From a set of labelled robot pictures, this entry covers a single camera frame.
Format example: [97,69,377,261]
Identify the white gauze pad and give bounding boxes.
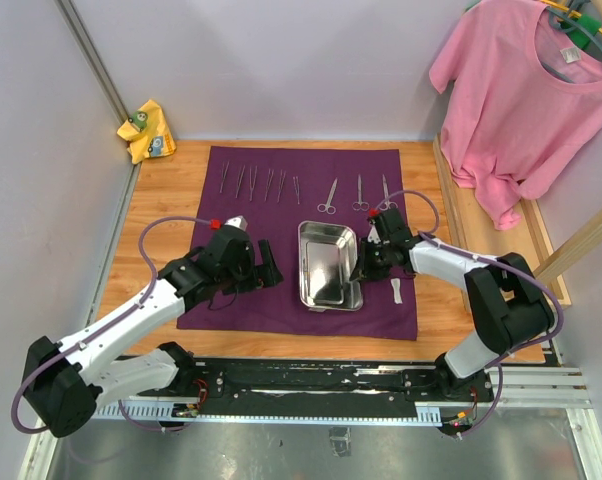
[390,278,403,304]

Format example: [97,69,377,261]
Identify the steel instrument tray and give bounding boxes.
[298,221,363,312]

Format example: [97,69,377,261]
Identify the steel scissors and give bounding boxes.
[317,178,338,215]
[379,175,398,211]
[352,174,370,211]

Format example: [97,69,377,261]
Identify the purple surgical wrap cloth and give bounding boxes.
[177,146,418,340]

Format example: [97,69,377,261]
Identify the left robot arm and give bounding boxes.
[17,224,283,438]

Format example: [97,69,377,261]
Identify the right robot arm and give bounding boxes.
[351,208,555,400]

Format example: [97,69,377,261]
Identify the wooden tray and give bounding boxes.
[432,132,573,313]

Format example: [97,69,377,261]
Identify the yellow paper bag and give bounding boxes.
[117,99,176,165]

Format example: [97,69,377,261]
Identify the pink t-shirt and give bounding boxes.
[429,1,602,230]

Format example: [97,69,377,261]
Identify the wooden beam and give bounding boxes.
[534,209,602,284]

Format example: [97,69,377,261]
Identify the grey clothes hanger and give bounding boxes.
[548,1,602,62]

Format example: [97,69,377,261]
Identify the yellow hoop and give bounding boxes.
[544,1,602,55]

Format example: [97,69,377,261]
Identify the green hanger clip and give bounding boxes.
[569,14,601,50]

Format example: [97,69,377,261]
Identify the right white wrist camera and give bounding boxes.
[367,226,381,244]

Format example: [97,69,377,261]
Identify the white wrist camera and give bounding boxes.
[367,226,381,244]
[225,215,247,231]

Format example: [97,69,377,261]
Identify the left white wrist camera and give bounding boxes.
[225,215,247,231]

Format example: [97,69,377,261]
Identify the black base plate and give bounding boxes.
[141,358,494,421]

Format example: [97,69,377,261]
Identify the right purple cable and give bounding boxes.
[368,189,566,441]

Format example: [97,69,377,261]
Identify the aluminium rail frame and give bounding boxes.
[20,344,602,479]

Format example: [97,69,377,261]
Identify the aluminium corner post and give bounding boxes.
[54,0,128,123]

